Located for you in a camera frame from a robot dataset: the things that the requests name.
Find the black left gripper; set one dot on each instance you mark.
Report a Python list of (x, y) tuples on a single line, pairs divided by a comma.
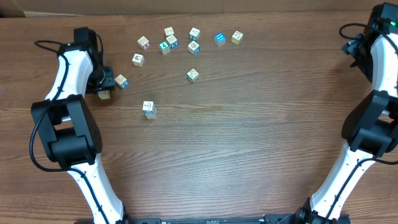
[(109, 83)]

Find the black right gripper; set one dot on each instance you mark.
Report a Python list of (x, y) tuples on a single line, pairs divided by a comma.
[(353, 48)]

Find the wooden block blue base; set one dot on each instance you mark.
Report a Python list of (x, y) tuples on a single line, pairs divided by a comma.
[(149, 107)]

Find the green letter L block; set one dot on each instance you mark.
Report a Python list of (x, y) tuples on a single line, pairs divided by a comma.
[(152, 114)]

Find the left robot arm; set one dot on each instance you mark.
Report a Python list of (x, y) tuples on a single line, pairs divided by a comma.
[(67, 129)]

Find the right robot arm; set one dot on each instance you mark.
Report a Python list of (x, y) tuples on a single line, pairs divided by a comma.
[(370, 130)]

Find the wooden block blue corner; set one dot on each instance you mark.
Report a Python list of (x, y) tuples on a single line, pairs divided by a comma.
[(121, 81)]

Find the wooden block acorn picture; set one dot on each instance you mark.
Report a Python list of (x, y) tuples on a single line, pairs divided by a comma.
[(138, 60)]

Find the wooden block red side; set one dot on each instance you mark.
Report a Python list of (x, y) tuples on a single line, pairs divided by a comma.
[(143, 43)]

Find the green number 4 block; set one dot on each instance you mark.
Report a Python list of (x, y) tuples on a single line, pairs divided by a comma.
[(164, 47)]

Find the wooden block blue X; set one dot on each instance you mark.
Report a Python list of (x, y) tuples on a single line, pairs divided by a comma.
[(172, 40)]

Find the plain wooden block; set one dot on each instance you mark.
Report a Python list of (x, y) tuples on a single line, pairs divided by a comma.
[(169, 31)]

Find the wooden block green edge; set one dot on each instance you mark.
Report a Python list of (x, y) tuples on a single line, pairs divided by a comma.
[(192, 75)]

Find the wooden block blue side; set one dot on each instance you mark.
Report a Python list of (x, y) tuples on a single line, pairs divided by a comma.
[(193, 47)]

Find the wooden block teal side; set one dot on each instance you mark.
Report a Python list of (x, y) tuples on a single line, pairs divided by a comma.
[(194, 34)]

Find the wooden block yellow side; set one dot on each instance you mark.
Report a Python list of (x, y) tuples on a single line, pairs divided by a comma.
[(237, 37)]

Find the blue top block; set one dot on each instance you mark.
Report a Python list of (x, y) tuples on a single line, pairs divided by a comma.
[(219, 39)]

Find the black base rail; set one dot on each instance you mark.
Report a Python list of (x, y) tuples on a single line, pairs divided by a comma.
[(266, 219)]

